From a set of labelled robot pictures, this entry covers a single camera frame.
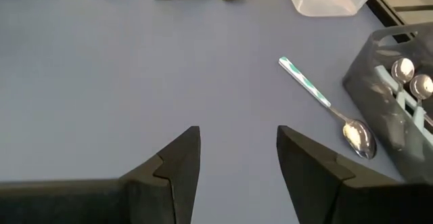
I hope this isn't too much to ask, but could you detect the black table frame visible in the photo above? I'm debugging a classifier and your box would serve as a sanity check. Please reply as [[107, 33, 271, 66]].
[[367, 0, 433, 44]]

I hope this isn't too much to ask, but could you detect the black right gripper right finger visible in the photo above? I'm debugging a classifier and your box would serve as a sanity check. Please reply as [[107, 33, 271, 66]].
[[276, 125, 433, 224]]

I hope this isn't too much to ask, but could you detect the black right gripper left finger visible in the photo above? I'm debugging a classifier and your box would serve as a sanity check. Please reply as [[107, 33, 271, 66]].
[[0, 125, 202, 224]]

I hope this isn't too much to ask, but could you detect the blue-grey table mat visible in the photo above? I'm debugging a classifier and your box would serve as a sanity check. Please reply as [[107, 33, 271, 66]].
[[0, 0, 433, 224]]

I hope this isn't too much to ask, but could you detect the spoon with light blue handle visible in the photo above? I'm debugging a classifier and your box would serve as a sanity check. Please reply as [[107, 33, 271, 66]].
[[373, 64, 433, 147], [409, 74, 433, 133], [391, 58, 415, 112]]

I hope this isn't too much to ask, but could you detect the dark grey plastic bin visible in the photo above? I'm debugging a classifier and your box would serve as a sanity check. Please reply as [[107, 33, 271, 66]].
[[342, 22, 433, 184]]

